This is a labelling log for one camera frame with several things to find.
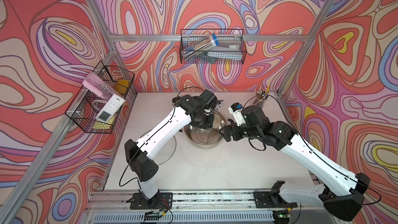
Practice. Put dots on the grey box in basket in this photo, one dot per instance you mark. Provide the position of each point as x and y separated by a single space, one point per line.
227 49

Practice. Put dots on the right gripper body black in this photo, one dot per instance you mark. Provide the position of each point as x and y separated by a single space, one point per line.
239 132

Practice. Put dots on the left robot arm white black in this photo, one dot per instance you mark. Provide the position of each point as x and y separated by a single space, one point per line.
187 110

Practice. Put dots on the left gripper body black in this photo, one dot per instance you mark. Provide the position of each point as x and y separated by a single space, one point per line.
204 121

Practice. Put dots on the yellow sponge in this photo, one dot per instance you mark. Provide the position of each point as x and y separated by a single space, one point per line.
122 86

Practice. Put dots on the glass pot lid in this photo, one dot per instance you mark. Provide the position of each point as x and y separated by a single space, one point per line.
166 152

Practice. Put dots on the black wire basket wall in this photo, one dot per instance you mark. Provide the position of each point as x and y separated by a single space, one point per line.
222 34
86 105

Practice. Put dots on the yellow notepad in basket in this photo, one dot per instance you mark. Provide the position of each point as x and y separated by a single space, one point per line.
98 125

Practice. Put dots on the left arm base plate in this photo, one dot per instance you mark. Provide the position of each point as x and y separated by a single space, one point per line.
161 200

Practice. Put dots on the grey black stapler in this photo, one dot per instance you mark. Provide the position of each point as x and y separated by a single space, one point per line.
174 100

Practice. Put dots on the white calculator device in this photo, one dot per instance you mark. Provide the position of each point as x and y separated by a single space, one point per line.
110 108

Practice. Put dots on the stainless steel pot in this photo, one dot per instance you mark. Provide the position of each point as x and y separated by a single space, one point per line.
206 138

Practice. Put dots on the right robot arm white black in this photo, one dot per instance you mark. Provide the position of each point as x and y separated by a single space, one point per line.
341 192

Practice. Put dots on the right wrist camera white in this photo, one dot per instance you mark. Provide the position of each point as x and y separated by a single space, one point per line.
235 110

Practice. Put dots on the pink case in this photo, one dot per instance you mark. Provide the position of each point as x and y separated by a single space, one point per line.
97 86

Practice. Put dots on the clear tube blue cap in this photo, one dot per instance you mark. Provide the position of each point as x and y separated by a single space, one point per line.
192 46

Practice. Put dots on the pen cup with pencils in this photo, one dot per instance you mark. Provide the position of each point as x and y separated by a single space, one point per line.
261 97

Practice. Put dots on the black wire basket left wall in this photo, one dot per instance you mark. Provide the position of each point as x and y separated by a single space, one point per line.
86 105

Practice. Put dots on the black wire basket back wall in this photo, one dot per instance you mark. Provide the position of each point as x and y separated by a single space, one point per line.
222 34

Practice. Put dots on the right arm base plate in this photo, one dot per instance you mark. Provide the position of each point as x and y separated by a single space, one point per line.
272 198

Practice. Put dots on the aluminium rail front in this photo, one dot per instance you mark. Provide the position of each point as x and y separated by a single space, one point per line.
198 207

